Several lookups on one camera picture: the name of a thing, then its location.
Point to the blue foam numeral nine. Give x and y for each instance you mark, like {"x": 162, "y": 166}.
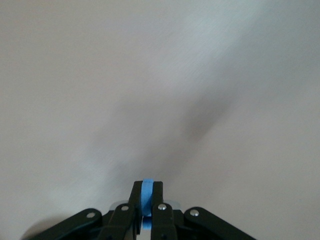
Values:
{"x": 147, "y": 195}

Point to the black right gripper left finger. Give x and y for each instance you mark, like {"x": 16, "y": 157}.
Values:
{"x": 117, "y": 225}

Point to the brown table cover sheet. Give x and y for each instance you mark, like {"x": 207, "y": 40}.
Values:
{"x": 100, "y": 75}

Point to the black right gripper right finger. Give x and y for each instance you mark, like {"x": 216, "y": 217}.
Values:
{"x": 165, "y": 225}

